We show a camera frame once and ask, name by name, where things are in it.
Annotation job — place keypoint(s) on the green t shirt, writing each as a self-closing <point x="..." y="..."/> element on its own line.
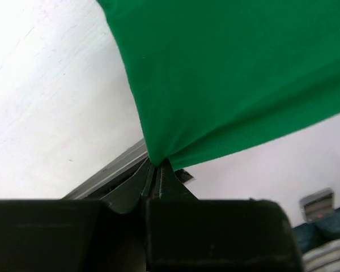
<point x="211" y="78"/>

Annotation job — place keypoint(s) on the front aluminium table rail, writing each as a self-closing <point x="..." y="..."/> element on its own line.
<point x="113" y="174"/>

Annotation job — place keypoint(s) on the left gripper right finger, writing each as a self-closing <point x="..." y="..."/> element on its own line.
<point x="188" y="234"/>

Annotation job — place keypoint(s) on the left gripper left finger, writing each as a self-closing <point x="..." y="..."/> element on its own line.
<point x="92" y="234"/>

